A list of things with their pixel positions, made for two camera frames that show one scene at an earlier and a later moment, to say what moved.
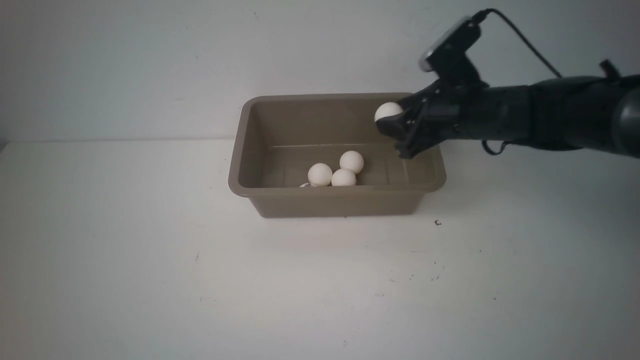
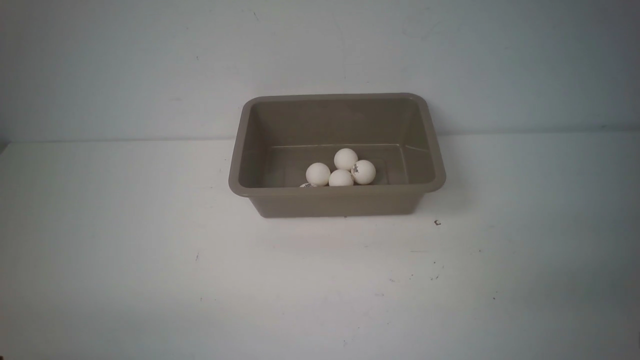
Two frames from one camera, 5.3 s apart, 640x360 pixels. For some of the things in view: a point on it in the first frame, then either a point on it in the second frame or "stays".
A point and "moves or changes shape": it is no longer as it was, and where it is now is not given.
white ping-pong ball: x=352 y=160 moves or changes shape
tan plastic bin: x=277 y=139 stays
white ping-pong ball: x=387 y=109 to x=363 y=172
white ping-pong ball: x=343 y=177 stays
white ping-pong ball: x=320 y=174 stays
